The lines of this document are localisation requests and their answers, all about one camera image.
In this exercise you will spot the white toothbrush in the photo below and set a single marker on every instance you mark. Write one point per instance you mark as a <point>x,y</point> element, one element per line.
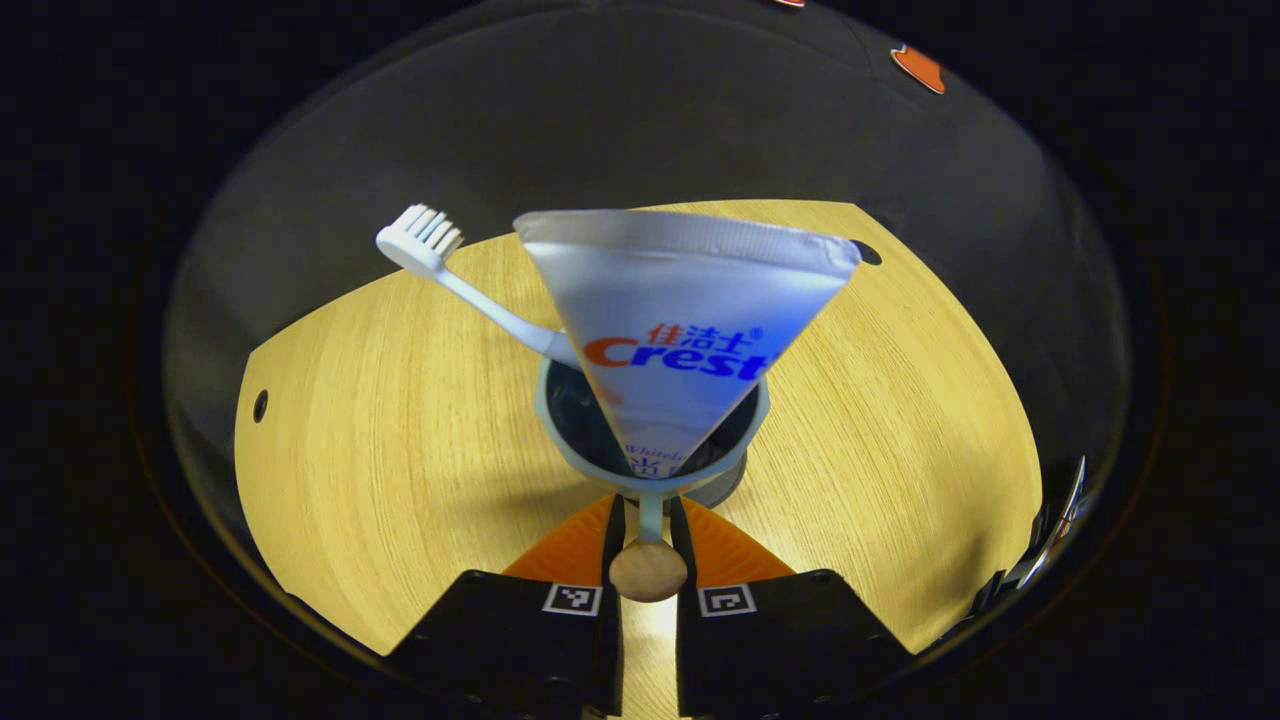
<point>480,305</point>

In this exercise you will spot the white toothpaste tube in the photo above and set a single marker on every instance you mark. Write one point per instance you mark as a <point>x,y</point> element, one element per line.
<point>680,300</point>

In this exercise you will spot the black backdrop cloth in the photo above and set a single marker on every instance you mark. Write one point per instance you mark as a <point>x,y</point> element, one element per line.
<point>650,100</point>

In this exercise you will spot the light wooden desktop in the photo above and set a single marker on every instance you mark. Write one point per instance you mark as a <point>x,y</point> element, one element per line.
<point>400,450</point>

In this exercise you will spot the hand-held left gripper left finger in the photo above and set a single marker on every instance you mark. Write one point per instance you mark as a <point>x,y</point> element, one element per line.
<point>613,550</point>

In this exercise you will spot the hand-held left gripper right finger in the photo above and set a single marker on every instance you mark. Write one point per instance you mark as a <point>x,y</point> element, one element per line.
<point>682,550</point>

